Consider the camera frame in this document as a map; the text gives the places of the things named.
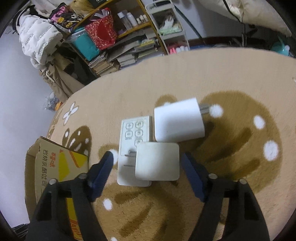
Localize brown cardboard box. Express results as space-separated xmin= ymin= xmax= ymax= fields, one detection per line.
xmin=24 ymin=136 xmax=90 ymax=241

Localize white square power adapter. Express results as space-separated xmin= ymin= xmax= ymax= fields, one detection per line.
xmin=125 ymin=142 xmax=180 ymax=181

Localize beige floral carpet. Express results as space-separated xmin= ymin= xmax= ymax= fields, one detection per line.
xmin=24 ymin=47 xmax=296 ymax=241

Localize white large charger block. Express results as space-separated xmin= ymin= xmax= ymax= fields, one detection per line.
xmin=154 ymin=98 xmax=210 ymax=143

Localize small white remote control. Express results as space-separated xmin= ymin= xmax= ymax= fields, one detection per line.
xmin=117 ymin=115 xmax=151 ymax=187

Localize plush toys in bag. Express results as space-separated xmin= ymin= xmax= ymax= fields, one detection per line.
xmin=43 ymin=91 xmax=62 ymax=111

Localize tan trench coat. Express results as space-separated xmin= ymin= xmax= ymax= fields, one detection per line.
xmin=40 ymin=51 xmax=85 ymax=102

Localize stack of books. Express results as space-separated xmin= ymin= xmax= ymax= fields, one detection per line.
xmin=88 ymin=52 xmax=120 ymax=77

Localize teal storage bag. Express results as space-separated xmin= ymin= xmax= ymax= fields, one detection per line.
xmin=68 ymin=27 xmax=99 ymax=61

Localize white puffer jacket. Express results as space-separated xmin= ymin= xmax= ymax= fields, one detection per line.
xmin=16 ymin=9 xmax=63 ymax=69

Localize wooden shelf unit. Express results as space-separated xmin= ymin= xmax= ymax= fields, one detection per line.
xmin=66 ymin=1 xmax=166 ymax=77

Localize red patterned gift bag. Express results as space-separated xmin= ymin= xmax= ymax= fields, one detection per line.
xmin=85 ymin=8 xmax=117 ymax=51

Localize blonde wig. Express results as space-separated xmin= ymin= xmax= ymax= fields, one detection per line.
xmin=69 ymin=0 xmax=94 ymax=15

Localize white metal trolley cart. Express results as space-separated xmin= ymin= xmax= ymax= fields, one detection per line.
xmin=145 ymin=1 xmax=190 ymax=54

